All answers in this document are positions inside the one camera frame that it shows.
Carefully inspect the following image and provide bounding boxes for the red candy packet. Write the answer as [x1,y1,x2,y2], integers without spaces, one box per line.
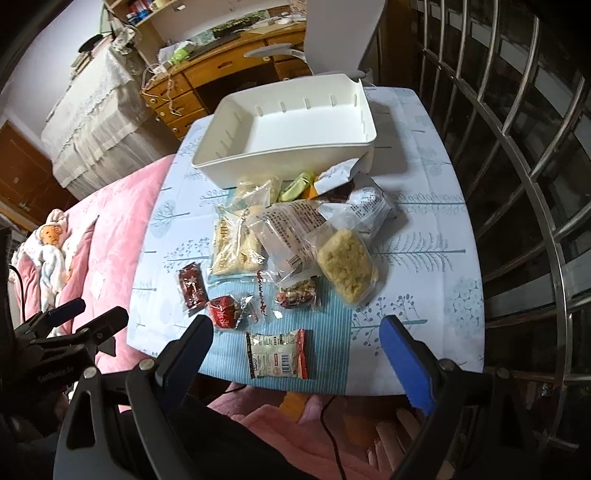
[207,295,259,330]

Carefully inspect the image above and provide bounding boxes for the dark red jerky packet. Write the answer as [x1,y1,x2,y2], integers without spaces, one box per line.
[178,262,208,313]

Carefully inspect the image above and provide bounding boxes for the white red snack packet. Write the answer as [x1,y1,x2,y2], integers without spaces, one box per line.
[245,329,308,380]

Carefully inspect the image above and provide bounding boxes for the yellow rice cake packet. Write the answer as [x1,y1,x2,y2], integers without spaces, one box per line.
[304,222,379,307]

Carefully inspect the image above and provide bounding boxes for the nut snack clear packet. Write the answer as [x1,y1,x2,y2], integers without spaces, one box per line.
[274,276,321,310]

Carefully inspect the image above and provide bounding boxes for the translucent printed snack packet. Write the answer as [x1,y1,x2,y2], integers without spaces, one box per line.
[247,200,325,284]

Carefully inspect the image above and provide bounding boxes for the brown white snack packet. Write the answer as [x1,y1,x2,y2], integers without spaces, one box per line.
[314,158,365,202]

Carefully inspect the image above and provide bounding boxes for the teal striped placemat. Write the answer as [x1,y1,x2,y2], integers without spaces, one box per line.
[199,278,351,395]

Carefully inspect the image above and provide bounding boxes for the cartoon print pillow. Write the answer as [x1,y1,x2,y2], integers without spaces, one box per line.
[10,209,80,312]

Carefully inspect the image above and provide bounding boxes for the pink blanket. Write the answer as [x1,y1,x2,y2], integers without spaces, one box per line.
[8,154,417,480]

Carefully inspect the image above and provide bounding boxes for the tree-print white tablecloth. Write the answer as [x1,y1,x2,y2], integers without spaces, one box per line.
[126,85,485,397]

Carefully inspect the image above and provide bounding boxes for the cracker packet clear wrap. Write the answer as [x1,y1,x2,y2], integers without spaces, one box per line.
[211,205,266,277]

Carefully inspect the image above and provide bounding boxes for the small cracker packet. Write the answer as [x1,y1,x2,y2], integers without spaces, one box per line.
[228,176,283,210]

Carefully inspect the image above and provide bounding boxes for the white lace cloth cover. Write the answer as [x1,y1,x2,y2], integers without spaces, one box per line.
[41,47,179,200]

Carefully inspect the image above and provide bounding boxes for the orange snack packet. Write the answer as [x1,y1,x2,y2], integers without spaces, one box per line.
[303,184,318,200]

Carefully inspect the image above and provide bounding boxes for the green snack packet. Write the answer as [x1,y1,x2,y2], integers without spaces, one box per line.
[277,171,315,202]

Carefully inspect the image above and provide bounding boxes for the wooden desk with drawers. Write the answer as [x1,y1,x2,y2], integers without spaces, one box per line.
[142,22,311,140]

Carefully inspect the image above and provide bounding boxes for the white plastic storage bin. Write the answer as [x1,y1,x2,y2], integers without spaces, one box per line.
[192,74,377,189]

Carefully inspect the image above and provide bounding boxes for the steel window grille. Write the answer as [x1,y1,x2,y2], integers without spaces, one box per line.
[411,1,590,453]

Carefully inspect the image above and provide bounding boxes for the grey office chair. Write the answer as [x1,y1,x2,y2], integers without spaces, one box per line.
[245,0,387,85]

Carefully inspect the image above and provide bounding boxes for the black cable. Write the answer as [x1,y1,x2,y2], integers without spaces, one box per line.
[320,395,349,480]

